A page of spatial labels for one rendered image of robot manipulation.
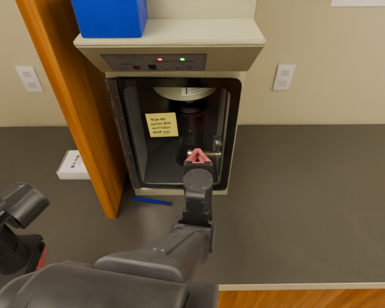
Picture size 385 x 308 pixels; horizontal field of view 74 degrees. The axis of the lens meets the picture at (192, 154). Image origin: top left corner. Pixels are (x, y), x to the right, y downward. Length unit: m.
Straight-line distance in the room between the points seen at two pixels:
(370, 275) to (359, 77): 0.77
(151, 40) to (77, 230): 0.64
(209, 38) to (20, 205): 0.43
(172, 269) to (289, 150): 1.00
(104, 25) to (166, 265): 0.39
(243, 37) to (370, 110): 1.05
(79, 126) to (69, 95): 0.08
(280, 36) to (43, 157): 1.03
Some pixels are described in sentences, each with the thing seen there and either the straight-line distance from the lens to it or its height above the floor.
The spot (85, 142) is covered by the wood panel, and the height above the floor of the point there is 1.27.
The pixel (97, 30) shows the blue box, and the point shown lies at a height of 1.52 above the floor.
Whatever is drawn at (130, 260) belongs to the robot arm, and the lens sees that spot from 0.19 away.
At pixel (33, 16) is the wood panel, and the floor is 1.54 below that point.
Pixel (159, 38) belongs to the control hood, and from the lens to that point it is 0.47.
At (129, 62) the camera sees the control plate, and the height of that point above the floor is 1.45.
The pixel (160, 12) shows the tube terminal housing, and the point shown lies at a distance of 0.57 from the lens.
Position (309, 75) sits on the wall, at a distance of 1.21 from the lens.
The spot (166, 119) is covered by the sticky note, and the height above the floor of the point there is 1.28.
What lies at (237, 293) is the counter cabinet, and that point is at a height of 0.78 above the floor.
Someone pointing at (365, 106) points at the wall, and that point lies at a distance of 1.42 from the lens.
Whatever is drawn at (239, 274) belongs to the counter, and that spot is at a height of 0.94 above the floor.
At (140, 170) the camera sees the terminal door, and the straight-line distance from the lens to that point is 0.81.
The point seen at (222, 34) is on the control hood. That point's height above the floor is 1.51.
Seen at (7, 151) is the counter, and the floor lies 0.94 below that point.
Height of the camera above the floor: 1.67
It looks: 44 degrees down
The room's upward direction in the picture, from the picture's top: straight up
